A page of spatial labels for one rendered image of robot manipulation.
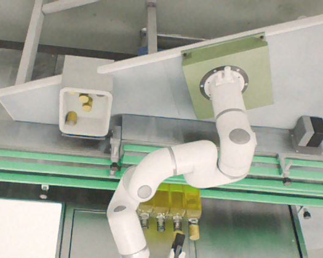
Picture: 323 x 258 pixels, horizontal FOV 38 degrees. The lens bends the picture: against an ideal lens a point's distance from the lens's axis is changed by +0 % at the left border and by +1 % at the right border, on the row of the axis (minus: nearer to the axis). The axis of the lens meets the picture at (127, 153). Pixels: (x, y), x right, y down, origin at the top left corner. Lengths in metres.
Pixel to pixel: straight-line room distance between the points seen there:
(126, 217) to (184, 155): 0.24
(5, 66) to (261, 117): 1.23
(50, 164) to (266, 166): 0.78
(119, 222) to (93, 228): 0.46
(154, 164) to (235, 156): 0.23
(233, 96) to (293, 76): 0.30
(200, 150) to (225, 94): 0.23
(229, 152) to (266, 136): 0.50
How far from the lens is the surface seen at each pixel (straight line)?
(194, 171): 1.33
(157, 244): 1.76
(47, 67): 2.35
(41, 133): 1.78
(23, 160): 1.73
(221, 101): 1.45
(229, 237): 1.89
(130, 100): 1.69
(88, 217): 1.78
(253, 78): 1.57
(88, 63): 1.64
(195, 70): 1.50
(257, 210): 2.00
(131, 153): 1.64
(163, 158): 1.28
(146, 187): 1.26
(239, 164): 1.36
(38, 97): 1.72
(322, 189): 1.88
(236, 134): 1.34
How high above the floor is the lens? 1.94
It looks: 38 degrees down
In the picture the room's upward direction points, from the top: 179 degrees counter-clockwise
